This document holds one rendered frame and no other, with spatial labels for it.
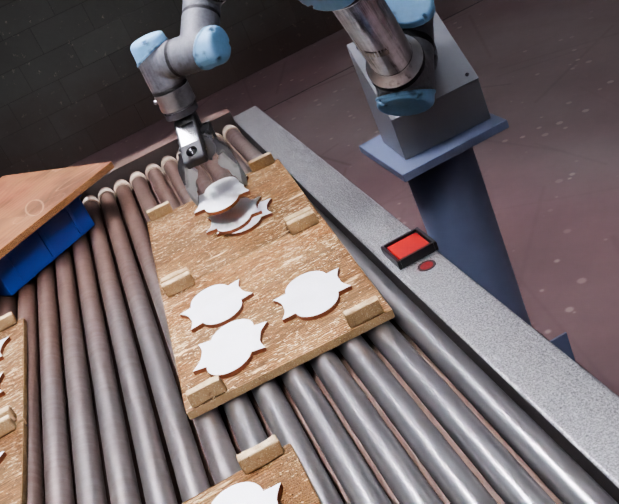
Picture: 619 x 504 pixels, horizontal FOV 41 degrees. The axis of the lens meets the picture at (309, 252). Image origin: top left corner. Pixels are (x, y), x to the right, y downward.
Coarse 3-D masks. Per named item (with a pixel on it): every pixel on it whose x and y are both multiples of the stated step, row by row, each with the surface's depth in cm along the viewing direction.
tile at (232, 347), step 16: (240, 320) 142; (224, 336) 139; (240, 336) 137; (256, 336) 135; (208, 352) 137; (224, 352) 135; (240, 352) 133; (256, 352) 132; (208, 368) 133; (224, 368) 131; (240, 368) 130
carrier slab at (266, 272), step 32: (320, 224) 162; (256, 256) 162; (288, 256) 156; (320, 256) 152; (192, 288) 161; (256, 288) 151; (256, 320) 141; (320, 320) 134; (384, 320) 129; (192, 352) 141; (288, 352) 129; (320, 352) 128; (192, 384) 132; (256, 384) 127; (192, 416) 127
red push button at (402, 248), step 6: (414, 234) 146; (402, 240) 146; (408, 240) 146; (414, 240) 145; (420, 240) 144; (390, 246) 146; (396, 246) 145; (402, 246) 145; (408, 246) 144; (414, 246) 143; (420, 246) 142; (396, 252) 144; (402, 252) 143; (408, 252) 142
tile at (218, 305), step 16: (208, 288) 156; (224, 288) 154; (240, 288) 151; (192, 304) 153; (208, 304) 151; (224, 304) 148; (240, 304) 146; (192, 320) 148; (208, 320) 146; (224, 320) 144
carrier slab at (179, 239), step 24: (264, 168) 199; (264, 192) 187; (288, 192) 182; (168, 216) 197; (192, 216) 191; (168, 240) 185; (192, 240) 180; (216, 240) 175; (240, 240) 171; (264, 240) 166; (168, 264) 174; (192, 264) 170; (216, 264) 165
